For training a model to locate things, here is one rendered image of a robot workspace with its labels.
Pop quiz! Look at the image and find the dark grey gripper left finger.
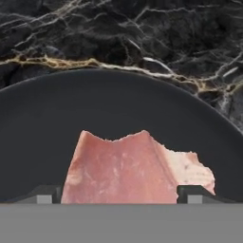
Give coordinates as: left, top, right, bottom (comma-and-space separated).
13, 184, 64, 205

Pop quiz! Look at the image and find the dark grey plate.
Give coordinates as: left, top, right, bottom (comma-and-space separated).
0, 67, 243, 205

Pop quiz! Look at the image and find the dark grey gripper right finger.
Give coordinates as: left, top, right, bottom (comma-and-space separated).
176, 185, 235, 205

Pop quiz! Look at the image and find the pink raw steak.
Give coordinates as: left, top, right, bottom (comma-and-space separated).
60, 129, 216, 205

